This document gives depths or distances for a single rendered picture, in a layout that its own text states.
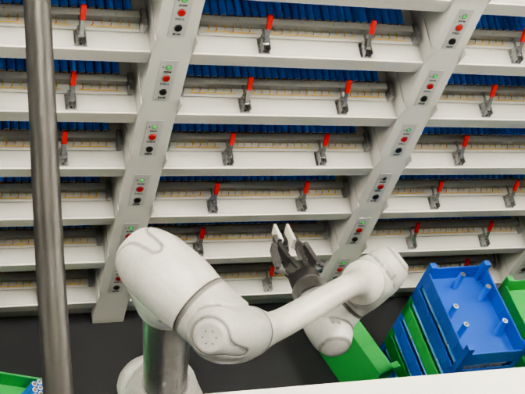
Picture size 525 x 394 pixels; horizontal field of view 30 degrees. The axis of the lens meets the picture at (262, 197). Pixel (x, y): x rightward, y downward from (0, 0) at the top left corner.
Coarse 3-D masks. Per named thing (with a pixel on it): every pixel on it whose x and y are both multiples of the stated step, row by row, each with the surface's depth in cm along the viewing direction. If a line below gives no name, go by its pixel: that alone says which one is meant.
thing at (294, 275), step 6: (288, 264) 245; (300, 264) 246; (288, 270) 243; (294, 270) 243; (300, 270) 240; (306, 270) 240; (312, 270) 241; (288, 276) 243; (294, 276) 240; (300, 276) 239; (306, 276) 239; (294, 282) 240
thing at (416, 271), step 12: (408, 264) 328; (420, 264) 330; (444, 264) 334; (456, 264) 335; (468, 264) 329; (492, 264) 339; (504, 264) 336; (408, 276) 327; (420, 276) 329; (492, 276) 338; (504, 276) 336; (408, 288) 327
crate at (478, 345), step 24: (432, 264) 283; (480, 264) 290; (432, 288) 282; (480, 288) 292; (456, 312) 283; (480, 312) 285; (504, 312) 283; (456, 336) 270; (480, 336) 279; (504, 336) 281; (456, 360) 271; (480, 360) 271; (504, 360) 275
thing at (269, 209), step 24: (168, 192) 271; (192, 192) 273; (240, 192) 278; (264, 192) 281; (288, 192) 283; (312, 192) 286; (336, 192) 288; (168, 216) 268; (192, 216) 270; (216, 216) 273; (240, 216) 275; (264, 216) 278; (288, 216) 281; (312, 216) 284; (336, 216) 287
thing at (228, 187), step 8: (160, 184) 269; (168, 184) 269; (176, 184) 270; (184, 184) 271; (192, 184) 272; (200, 184) 272; (208, 184) 273; (224, 184) 275; (232, 184) 276; (240, 184) 276; (248, 184) 277; (256, 184) 278; (264, 184) 279; (272, 184) 280; (280, 184) 281; (288, 184) 281; (296, 184) 282; (304, 184) 283; (312, 184) 284; (320, 184) 285; (328, 184) 286; (336, 184) 286; (200, 192) 273
